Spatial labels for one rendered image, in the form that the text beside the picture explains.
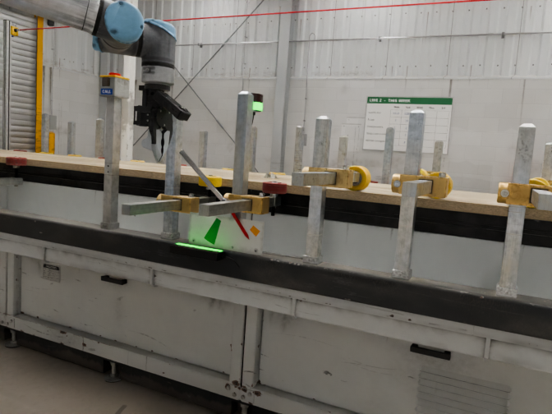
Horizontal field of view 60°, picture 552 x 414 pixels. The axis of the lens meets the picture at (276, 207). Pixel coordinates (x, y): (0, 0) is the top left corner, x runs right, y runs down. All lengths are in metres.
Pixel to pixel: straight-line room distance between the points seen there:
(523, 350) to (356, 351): 0.55
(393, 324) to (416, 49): 7.60
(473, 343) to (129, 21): 1.14
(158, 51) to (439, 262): 0.99
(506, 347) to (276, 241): 0.76
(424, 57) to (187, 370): 7.39
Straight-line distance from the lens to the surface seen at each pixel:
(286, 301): 1.45
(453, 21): 8.77
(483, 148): 8.39
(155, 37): 1.40
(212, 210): 1.23
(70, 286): 2.33
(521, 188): 1.25
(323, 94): 9.00
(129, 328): 2.14
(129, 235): 1.68
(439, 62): 8.61
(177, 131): 1.57
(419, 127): 1.27
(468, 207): 1.47
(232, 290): 1.53
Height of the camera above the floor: 1.00
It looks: 6 degrees down
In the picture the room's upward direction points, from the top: 4 degrees clockwise
